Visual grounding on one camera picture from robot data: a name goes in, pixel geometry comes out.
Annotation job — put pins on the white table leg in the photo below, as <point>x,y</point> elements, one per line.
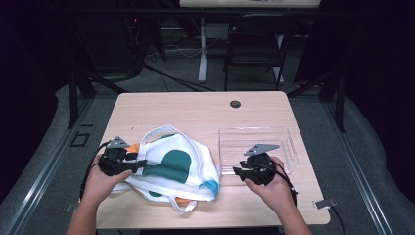
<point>203,58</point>

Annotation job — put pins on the person's left hand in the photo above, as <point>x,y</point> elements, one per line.
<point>94,186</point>

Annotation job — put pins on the dark equipment with red light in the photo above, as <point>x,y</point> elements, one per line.
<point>111,42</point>

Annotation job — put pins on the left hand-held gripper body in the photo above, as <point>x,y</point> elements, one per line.
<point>111,163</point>

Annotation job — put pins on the white tote bag coloured patches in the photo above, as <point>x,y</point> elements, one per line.
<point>176,163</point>

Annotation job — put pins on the black metal stand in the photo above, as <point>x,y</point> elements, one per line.
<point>73,98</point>
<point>340,101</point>

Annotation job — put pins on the grey table edge clip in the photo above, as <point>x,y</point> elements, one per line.
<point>70,207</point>
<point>324,203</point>

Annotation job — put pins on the aluminium floor rail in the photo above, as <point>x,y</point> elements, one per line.
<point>355,163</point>
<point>42,169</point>

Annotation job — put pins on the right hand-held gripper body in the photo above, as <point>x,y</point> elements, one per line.
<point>261,169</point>

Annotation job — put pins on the clear acrylic tray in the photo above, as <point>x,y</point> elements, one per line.
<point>238,143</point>

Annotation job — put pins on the person's right hand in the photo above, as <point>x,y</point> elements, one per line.
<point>277,194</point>

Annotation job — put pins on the round table grommet hole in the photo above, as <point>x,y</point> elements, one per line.
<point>235,104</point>

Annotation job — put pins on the black chair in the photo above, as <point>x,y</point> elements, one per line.
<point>254,49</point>

